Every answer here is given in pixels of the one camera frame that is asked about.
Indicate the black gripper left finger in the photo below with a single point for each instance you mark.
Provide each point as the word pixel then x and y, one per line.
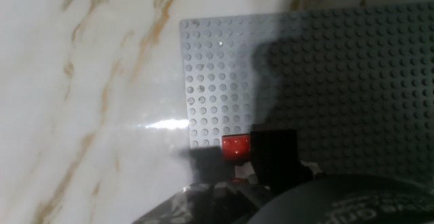
pixel 208 164

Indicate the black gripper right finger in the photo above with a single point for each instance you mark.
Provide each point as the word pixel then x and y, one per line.
pixel 274 156

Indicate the grey Lego baseplate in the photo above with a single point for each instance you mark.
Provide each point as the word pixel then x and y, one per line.
pixel 339 81

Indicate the long red Lego brick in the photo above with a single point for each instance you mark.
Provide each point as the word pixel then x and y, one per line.
pixel 235 147

